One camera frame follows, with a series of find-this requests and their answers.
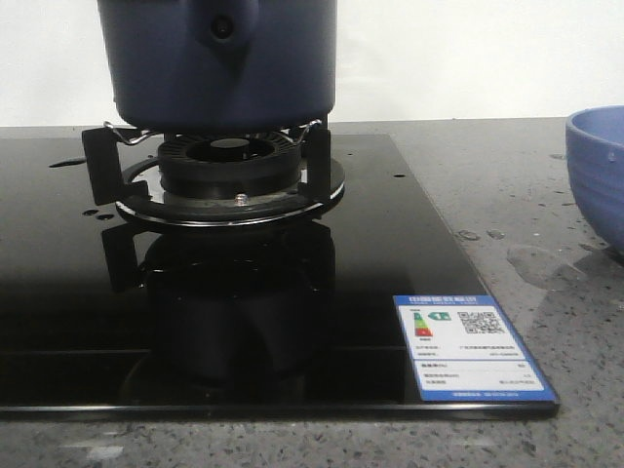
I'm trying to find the black gas burner head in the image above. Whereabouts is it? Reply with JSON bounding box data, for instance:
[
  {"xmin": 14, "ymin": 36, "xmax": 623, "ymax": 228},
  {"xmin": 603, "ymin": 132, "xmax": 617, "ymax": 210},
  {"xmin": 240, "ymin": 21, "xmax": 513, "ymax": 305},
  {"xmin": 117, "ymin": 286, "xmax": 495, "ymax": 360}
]
[{"xmin": 157, "ymin": 133, "xmax": 301, "ymax": 199}]

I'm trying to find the blue energy rating label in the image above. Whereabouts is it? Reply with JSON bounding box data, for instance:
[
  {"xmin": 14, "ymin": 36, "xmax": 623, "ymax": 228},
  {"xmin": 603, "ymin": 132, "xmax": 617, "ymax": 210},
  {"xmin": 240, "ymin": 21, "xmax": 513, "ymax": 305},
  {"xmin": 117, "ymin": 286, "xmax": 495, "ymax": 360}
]
[{"xmin": 394, "ymin": 294, "xmax": 557, "ymax": 403}]

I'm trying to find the black metal pot support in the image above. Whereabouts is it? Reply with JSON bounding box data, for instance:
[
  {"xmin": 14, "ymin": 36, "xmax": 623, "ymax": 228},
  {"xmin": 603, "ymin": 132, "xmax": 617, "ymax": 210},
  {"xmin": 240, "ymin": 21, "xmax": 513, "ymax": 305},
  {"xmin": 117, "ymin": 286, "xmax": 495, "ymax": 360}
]
[{"xmin": 82, "ymin": 120, "xmax": 345, "ymax": 229}]

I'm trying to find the light blue plastic bowl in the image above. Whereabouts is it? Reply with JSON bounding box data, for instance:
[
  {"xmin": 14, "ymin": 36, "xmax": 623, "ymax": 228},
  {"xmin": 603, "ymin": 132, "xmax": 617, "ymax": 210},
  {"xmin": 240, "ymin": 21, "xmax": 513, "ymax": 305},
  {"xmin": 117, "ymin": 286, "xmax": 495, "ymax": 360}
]
[{"xmin": 565, "ymin": 105, "xmax": 623, "ymax": 254}]

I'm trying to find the dark blue cooking pot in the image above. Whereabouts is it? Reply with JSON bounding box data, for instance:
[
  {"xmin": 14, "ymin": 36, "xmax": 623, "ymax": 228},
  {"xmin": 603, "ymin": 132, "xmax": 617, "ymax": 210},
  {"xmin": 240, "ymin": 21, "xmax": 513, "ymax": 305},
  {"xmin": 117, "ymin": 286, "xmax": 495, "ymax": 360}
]
[{"xmin": 97, "ymin": 0, "xmax": 337, "ymax": 134}]

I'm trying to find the black glass gas stove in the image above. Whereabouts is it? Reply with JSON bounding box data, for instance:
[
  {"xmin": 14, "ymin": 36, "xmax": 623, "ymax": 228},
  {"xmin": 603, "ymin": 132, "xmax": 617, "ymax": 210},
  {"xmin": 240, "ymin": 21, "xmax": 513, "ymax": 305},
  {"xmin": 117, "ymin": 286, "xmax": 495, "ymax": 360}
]
[{"xmin": 1, "ymin": 135, "xmax": 560, "ymax": 420}]

